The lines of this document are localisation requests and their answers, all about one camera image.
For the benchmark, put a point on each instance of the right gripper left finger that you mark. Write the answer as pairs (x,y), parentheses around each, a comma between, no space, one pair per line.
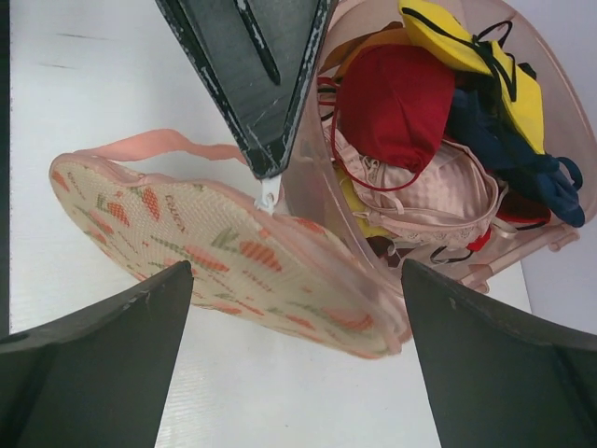
(100,376)

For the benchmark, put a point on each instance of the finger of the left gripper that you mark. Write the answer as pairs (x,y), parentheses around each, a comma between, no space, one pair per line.
(257,60)

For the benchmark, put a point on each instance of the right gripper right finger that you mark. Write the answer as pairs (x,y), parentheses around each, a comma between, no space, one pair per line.
(496,376)

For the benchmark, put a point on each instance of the floral mesh laundry bag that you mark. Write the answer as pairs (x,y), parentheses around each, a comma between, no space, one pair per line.
(285,273)

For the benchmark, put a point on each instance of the red bra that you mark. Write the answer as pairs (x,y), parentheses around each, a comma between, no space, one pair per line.
(391,103)

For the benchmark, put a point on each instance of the yellow bra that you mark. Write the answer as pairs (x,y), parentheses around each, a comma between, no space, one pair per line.
(435,29)

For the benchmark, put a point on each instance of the pink satin bra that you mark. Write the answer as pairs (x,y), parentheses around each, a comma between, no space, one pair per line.
(453,201)

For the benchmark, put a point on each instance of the navy blue bra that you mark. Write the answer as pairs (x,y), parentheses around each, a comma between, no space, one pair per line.
(542,178)

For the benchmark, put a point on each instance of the pink plastic basket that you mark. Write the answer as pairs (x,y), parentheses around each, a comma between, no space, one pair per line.
(312,190)

